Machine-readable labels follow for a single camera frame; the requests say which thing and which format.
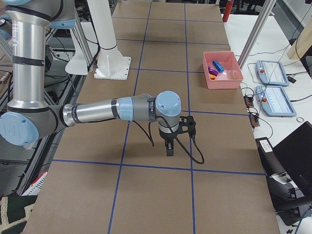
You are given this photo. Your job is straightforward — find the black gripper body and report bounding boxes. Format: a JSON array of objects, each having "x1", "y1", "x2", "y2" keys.
[{"x1": 158, "y1": 116, "x2": 196, "y2": 146}]

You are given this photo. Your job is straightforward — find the purple toy block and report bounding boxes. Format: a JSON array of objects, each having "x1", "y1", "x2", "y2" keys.
[{"x1": 207, "y1": 66, "x2": 219, "y2": 76}]

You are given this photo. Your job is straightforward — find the long blue toy block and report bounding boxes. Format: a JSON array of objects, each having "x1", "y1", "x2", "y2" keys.
[{"x1": 212, "y1": 60, "x2": 224, "y2": 73}]

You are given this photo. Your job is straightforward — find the pink plastic box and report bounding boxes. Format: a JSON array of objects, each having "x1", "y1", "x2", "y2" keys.
[{"x1": 202, "y1": 51, "x2": 243, "y2": 89}]

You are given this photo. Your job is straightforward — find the grey usb hub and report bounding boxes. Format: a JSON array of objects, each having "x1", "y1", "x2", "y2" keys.
[
  {"x1": 244, "y1": 95, "x2": 254, "y2": 108},
  {"x1": 249, "y1": 112, "x2": 260, "y2": 129}
]

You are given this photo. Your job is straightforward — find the grey teach pendant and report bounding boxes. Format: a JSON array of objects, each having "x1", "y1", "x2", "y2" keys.
[
  {"x1": 256, "y1": 85, "x2": 296, "y2": 117},
  {"x1": 256, "y1": 60, "x2": 289, "y2": 87}
]

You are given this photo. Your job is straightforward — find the black laptop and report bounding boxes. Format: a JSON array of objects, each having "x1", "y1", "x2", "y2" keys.
[{"x1": 273, "y1": 121, "x2": 312, "y2": 195}]

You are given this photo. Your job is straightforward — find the white paper roll sheet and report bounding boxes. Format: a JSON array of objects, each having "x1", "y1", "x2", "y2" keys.
[{"x1": 65, "y1": 37, "x2": 88, "y2": 76}]

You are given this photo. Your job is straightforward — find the red cylinder bottle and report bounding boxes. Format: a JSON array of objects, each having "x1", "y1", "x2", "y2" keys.
[{"x1": 222, "y1": 0, "x2": 234, "y2": 22}]

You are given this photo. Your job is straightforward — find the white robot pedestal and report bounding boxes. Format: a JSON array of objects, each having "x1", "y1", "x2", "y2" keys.
[{"x1": 87, "y1": 0, "x2": 131, "y2": 80}]

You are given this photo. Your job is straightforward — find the black pendant cable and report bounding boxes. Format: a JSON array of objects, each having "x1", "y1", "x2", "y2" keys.
[{"x1": 240, "y1": 43, "x2": 312, "y2": 103}]

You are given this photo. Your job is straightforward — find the black camera stand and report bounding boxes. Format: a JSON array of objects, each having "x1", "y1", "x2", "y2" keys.
[{"x1": 255, "y1": 137, "x2": 312, "y2": 226}]

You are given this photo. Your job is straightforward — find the aluminium frame post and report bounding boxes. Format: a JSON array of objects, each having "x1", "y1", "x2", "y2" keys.
[{"x1": 238, "y1": 0, "x2": 277, "y2": 69}]

